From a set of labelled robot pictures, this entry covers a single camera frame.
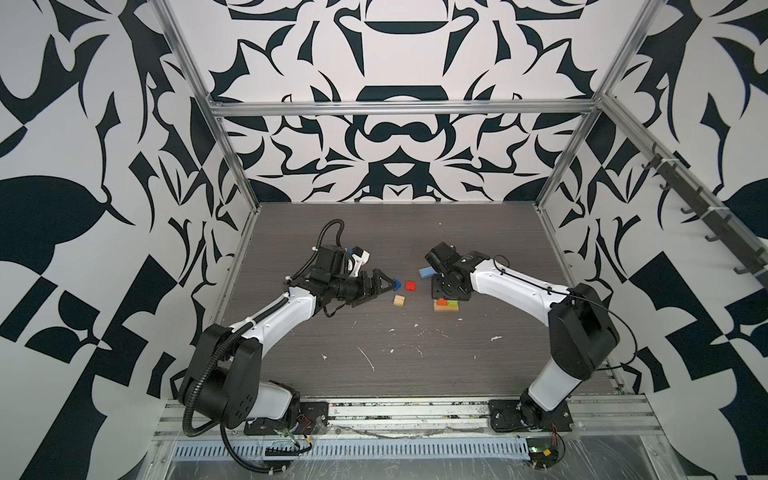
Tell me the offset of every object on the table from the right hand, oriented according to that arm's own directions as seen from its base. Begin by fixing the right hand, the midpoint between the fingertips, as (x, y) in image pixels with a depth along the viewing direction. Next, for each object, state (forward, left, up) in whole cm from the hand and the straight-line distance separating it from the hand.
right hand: (443, 289), depth 89 cm
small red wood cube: (+5, +9, -6) cm, 12 cm away
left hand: (-3, +16, +8) cm, 18 cm away
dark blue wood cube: (+7, +13, -8) cm, 17 cm away
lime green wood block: (-2, -3, -4) cm, 6 cm away
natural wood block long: (-3, +2, -5) cm, 6 cm away
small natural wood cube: (0, +13, -6) cm, 14 cm away
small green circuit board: (-39, -19, -8) cm, 44 cm away
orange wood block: (-1, 0, -6) cm, 6 cm away
